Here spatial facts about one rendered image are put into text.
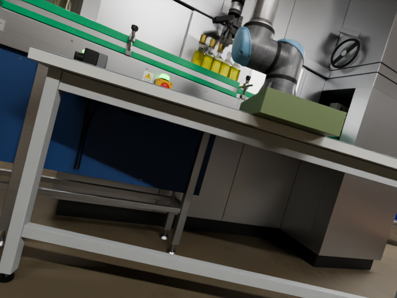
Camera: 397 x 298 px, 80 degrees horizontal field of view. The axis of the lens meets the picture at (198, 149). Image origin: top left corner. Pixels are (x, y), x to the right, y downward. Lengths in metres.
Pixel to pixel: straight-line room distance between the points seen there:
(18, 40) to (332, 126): 1.13
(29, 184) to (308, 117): 0.89
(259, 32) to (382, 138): 1.37
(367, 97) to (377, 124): 0.21
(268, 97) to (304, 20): 1.36
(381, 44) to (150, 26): 1.44
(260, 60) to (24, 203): 0.91
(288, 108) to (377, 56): 1.28
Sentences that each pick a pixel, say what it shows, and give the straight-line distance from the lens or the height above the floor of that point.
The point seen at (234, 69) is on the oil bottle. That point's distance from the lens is 1.42.
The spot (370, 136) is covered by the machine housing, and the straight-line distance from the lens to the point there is 1.93.
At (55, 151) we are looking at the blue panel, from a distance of 1.14.
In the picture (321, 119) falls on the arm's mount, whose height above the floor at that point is 0.78.
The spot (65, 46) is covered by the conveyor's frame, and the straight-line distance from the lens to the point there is 1.13.
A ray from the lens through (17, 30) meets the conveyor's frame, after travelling 1.16.
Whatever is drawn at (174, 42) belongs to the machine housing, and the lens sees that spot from 1.50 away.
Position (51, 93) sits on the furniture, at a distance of 0.88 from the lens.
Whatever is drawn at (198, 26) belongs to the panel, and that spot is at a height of 1.24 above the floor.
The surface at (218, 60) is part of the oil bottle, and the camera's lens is 1.38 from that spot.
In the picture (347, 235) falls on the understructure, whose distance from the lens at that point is 2.01.
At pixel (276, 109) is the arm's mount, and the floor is 0.77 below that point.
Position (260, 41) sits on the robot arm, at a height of 0.99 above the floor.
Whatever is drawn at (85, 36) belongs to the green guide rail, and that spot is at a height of 0.90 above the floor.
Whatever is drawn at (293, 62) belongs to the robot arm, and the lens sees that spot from 0.93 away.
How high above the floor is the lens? 0.63
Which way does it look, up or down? 3 degrees down
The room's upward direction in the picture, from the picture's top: 16 degrees clockwise
